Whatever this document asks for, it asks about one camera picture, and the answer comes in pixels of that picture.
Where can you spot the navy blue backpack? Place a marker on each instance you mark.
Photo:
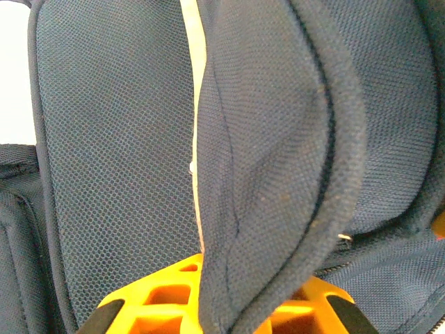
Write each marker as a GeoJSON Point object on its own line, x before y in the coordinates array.
{"type": "Point", "coordinates": [278, 139]}

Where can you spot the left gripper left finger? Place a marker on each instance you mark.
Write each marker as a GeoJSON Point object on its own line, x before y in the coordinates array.
{"type": "Point", "coordinates": [156, 302]}

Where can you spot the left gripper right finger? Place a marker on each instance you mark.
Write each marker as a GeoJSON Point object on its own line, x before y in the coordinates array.
{"type": "Point", "coordinates": [323, 306]}

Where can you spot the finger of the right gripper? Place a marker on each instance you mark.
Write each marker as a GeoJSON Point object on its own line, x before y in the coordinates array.
{"type": "Point", "coordinates": [439, 226]}

